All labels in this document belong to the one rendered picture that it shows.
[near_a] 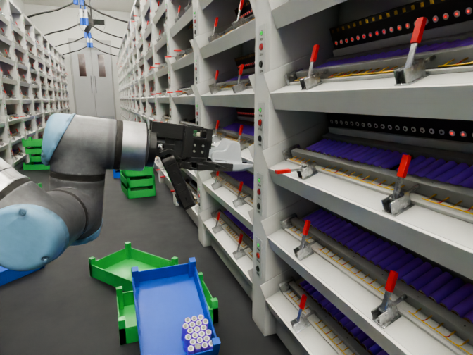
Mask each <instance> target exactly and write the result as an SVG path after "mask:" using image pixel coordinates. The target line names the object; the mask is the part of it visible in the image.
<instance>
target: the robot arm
mask: <svg viewBox="0 0 473 355"><path fill-rule="evenodd" d="M212 138H213V130H212V129H207V128H204V127H200V126H194V125H184V124H173V123H163V122H158V121H153V120H150V125H149V129H148V126H147V124H146V123H138V122H132V121H126V120H113V119H107V118H97V117H91V116H80V115H76V113H73V114H66V113H55V114H52V115H51V116H50V117H49V119H48V120H47V123H46V127H45V130H44V136H43V140H42V153H41V160H42V163H43V164H44V165H45V166H48V165H50V175H49V191H48V192H45V191H44V190H43V189H42V188H41V187H40V186H38V185H37V184H36V183H34V182H33V181H31V179H29V178H28V177H27V176H25V175H21V174H20V173H19V172H18V171H17V170H15V169H14V168H13V167H11V166H10V165H9V164H7V162H5V161H4V160H3V159H2V158H0V266H2V267H4V268H7V269H9V270H15V271H29V270H35V269H38V268H41V267H42V266H45V265H46V264H48V263H50V262H52V261H54V260H55V259H57V258H58V257H59V256H60V255H61V254H62V253H63V252H64V251H65V250H66V249H67V248H68V247H69V246H75V245H81V244H86V243H88V242H90V241H93V240H95V239H96V238H97V237H98V236H99V234H100V232H101V226H102V224H103V218H102V212H103V195H104V185H105V174H106V169H113V170H134V171H143V169H144V167H145V166H146V167H153V165H154V162H155V158H156V156H158V157H160V160H161V162H162V164H163V167H164V169H165V171H166V173H167V175H168V177H169V179H170V182H171V184H172V186H173V188H174V190H175V193H176V194H175V197H176V202H177V203H178V204H179V206H180V207H181V206H182V208H183V209H184V210H187V209H189V208H191V207H193V206H195V203H194V200H195V198H194V194H193V192H192V191H191V190H190V188H188V187H187V184H186V182H185V180H184V177H183V175H182V172H181V170H180V168H183V169H187V170H199V171H203V170H211V171H226V172H232V171H245V170H248V169H250V168H252V167H253V164H248V163H247V161H242V160H241V148H240V144H239V143H238V142H237V141H230V140H229V139H227V138H224V139H222V140H221V142H220V143H219V145H218V146H217V147H215V148H213V147H211V144H212ZM159 144H162V147H161V146H159V147H158V145H159ZM209 156H210V157H209Z"/></svg>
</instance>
